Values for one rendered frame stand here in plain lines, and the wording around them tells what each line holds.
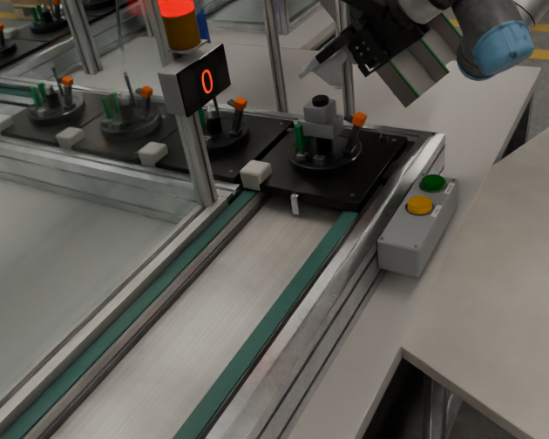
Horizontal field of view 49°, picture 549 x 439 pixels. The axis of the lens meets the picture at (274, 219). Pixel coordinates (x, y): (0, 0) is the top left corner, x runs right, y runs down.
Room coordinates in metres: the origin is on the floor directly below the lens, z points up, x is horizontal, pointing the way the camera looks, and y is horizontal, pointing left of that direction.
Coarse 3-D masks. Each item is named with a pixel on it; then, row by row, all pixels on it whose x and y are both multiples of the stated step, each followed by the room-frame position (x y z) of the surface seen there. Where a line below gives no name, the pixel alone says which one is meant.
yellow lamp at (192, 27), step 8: (184, 16) 0.90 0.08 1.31; (192, 16) 0.90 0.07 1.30; (168, 24) 0.90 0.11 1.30; (176, 24) 0.89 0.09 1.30; (184, 24) 0.89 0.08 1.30; (192, 24) 0.90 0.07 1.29; (168, 32) 0.90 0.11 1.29; (176, 32) 0.89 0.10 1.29; (184, 32) 0.89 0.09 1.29; (192, 32) 0.90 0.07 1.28; (168, 40) 0.91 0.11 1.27; (176, 40) 0.89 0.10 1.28; (184, 40) 0.89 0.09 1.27; (192, 40) 0.90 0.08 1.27; (200, 40) 0.91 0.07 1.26; (176, 48) 0.90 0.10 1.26; (184, 48) 0.89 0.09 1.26
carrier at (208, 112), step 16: (208, 112) 1.14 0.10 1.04; (224, 112) 1.28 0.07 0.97; (208, 128) 1.14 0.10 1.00; (224, 128) 1.16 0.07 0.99; (240, 128) 1.15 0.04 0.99; (256, 128) 1.17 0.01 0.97; (272, 128) 1.16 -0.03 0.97; (208, 144) 1.09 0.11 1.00; (224, 144) 1.09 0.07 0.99; (240, 144) 1.10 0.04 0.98; (256, 144) 1.10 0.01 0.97; (272, 144) 1.10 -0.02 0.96; (224, 160) 1.06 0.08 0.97; (240, 160) 1.05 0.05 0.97; (256, 160) 1.05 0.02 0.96; (224, 176) 1.00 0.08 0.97; (240, 176) 1.00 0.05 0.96
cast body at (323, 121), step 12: (324, 96) 1.01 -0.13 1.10; (312, 108) 0.99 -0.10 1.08; (324, 108) 0.98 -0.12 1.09; (300, 120) 1.03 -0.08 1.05; (312, 120) 0.99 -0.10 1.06; (324, 120) 0.98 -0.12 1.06; (336, 120) 0.98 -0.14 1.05; (312, 132) 0.99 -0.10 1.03; (324, 132) 0.98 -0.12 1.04; (336, 132) 0.98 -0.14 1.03
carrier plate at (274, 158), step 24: (288, 144) 1.08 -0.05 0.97; (384, 144) 1.02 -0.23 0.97; (288, 168) 0.99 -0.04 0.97; (360, 168) 0.95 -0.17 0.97; (384, 168) 0.93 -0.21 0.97; (264, 192) 0.95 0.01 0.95; (288, 192) 0.92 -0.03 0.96; (312, 192) 0.89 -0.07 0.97; (336, 192) 0.88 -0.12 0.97; (360, 192) 0.87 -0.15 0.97
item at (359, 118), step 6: (348, 114) 0.98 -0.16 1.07; (360, 114) 0.96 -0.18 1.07; (348, 120) 0.96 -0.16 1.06; (354, 120) 0.95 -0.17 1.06; (360, 120) 0.95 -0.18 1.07; (354, 126) 0.96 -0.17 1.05; (360, 126) 0.95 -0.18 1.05; (354, 132) 0.96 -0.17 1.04; (354, 138) 0.96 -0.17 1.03; (348, 144) 0.97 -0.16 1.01; (354, 144) 0.97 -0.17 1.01
